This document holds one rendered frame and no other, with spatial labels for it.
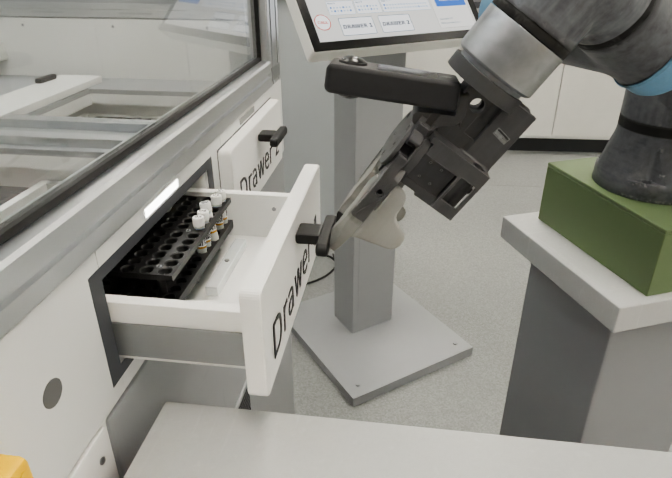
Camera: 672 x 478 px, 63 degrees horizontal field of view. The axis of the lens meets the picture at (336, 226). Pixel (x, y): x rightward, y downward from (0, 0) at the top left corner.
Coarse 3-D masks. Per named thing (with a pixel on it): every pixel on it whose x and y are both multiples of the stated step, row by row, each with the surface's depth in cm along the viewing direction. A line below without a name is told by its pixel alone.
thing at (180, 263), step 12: (228, 204) 64; (216, 216) 60; (192, 228) 58; (204, 228) 58; (180, 240) 56; (192, 240) 56; (180, 252) 53; (192, 252) 54; (168, 264) 52; (180, 264) 51; (156, 276) 50; (168, 276) 50
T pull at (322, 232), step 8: (328, 216) 58; (304, 224) 56; (312, 224) 56; (320, 224) 56; (328, 224) 56; (304, 232) 55; (312, 232) 55; (320, 232) 55; (328, 232) 54; (296, 240) 55; (304, 240) 55; (312, 240) 54; (320, 240) 53; (328, 240) 53; (320, 248) 52; (328, 248) 53; (320, 256) 53
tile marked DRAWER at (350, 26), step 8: (368, 16) 130; (344, 24) 127; (352, 24) 128; (360, 24) 129; (368, 24) 130; (344, 32) 126; (352, 32) 127; (360, 32) 128; (368, 32) 129; (376, 32) 130
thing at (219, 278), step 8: (240, 240) 66; (232, 248) 65; (240, 248) 65; (224, 256) 63; (232, 256) 63; (240, 256) 65; (224, 264) 61; (232, 264) 62; (216, 272) 60; (224, 272) 60; (216, 280) 58; (224, 280) 59; (208, 288) 57; (216, 288) 57
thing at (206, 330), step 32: (192, 192) 68; (256, 192) 68; (256, 224) 69; (256, 256) 65; (224, 288) 59; (128, 320) 47; (160, 320) 47; (192, 320) 47; (224, 320) 46; (128, 352) 49; (160, 352) 48; (192, 352) 48; (224, 352) 47
